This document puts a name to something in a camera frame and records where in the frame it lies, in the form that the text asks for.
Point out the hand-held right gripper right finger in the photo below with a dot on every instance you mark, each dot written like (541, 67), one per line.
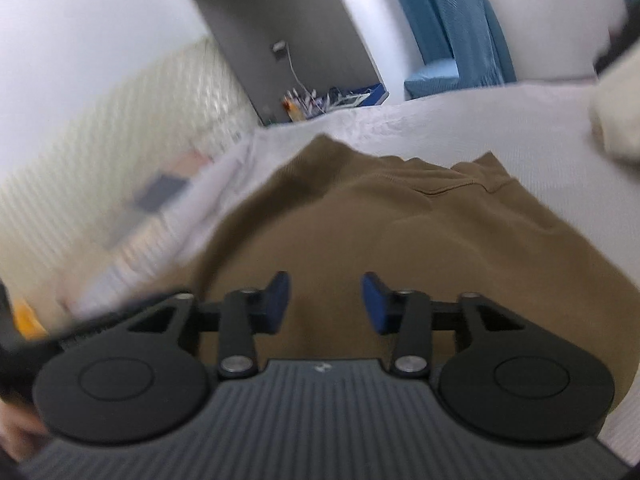
(375, 305)

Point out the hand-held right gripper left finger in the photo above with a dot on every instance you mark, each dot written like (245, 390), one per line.
(280, 305)

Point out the brown hoodie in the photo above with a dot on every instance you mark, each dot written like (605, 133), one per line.
(375, 220)

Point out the person's left hand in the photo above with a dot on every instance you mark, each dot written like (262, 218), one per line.
(17, 430)

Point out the white quilt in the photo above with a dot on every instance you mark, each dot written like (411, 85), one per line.
(215, 195)

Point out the checked pillow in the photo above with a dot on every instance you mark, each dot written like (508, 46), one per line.
(160, 192)

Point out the cluster of small bottles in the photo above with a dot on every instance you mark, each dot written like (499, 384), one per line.
(305, 102)

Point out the blue covered seat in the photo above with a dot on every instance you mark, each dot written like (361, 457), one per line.
(432, 77)

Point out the cream quilted headboard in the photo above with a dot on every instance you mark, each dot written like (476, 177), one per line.
(115, 135)

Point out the grey wardrobe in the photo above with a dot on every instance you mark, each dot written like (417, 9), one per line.
(300, 15)

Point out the blue curtain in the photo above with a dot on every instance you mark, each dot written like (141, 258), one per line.
(460, 20)

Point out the cream garment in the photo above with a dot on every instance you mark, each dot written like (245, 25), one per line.
(617, 115)

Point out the grey wall charger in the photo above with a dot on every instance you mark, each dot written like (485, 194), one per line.
(278, 48)

